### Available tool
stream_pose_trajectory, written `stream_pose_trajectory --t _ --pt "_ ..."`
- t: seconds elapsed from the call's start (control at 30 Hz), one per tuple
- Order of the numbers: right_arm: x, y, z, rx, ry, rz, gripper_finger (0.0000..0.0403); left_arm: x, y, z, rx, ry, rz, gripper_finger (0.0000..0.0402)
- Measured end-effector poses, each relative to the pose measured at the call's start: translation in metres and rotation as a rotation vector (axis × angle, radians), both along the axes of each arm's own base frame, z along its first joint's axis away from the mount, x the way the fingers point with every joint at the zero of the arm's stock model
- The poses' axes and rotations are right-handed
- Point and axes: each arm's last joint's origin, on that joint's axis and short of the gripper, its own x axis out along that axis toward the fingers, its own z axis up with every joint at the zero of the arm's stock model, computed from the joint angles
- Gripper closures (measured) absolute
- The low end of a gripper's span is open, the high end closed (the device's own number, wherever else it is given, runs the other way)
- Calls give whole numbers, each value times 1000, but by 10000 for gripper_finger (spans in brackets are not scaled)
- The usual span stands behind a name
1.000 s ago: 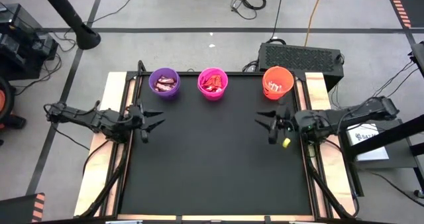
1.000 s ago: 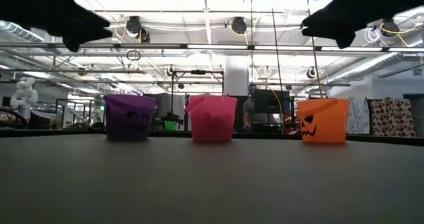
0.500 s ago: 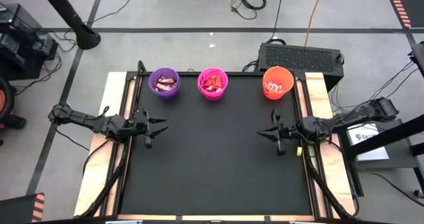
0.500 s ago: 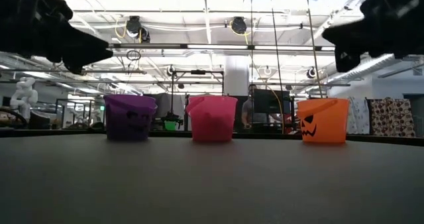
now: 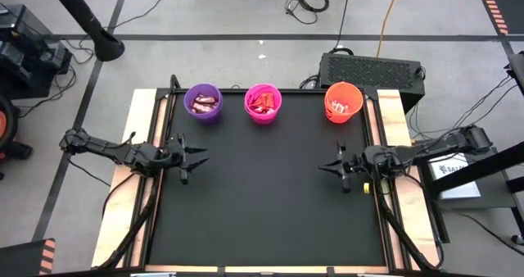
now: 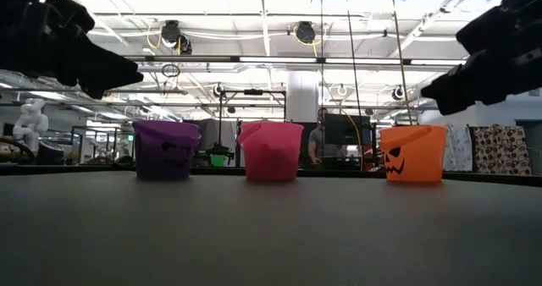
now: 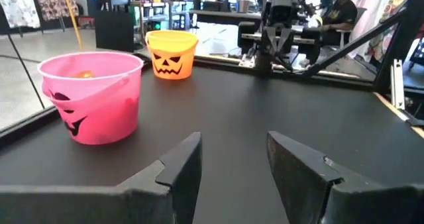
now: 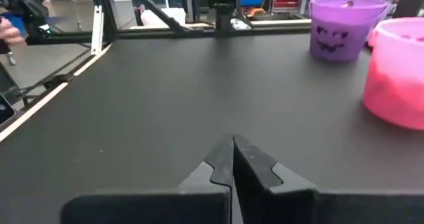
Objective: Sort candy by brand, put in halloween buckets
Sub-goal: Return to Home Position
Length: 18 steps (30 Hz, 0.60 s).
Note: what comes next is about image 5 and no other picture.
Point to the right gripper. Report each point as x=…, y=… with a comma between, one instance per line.
x=344, y=166

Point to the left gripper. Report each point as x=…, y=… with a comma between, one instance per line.
x=183, y=162

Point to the red chocolate bar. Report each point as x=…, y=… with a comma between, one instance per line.
x=200, y=108
x=204, y=99

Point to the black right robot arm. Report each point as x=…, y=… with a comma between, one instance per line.
x=477, y=137

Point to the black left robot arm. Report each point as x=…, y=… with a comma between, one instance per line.
x=102, y=147

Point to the purple halloween bucket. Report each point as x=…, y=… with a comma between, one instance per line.
x=203, y=120

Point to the pink halloween bucket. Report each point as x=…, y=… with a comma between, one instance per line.
x=263, y=120

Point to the orange jack-o-lantern bucket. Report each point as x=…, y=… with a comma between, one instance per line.
x=343, y=119

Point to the wooden table side board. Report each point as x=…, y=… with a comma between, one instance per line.
x=111, y=232
x=391, y=113

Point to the black computer case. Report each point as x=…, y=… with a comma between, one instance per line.
x=368, y=74

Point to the white labelled box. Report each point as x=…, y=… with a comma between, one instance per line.
x=454, y=183

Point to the black stand beam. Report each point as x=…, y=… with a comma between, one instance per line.
x=483, y=168

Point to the black side platform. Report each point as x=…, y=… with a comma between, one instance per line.
x=497, y=199

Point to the black pole stand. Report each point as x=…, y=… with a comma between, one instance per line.
x=82, y=14

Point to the orange black wheeled machine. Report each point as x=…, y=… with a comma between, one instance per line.
x=8, y=139

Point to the black equipment rack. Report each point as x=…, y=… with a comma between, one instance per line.
x=24, y=55

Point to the orange striped black ramp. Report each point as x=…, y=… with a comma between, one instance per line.
x=24, y=260
x=507, y=2

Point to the black device on stand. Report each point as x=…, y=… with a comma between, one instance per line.
x=518, y=72

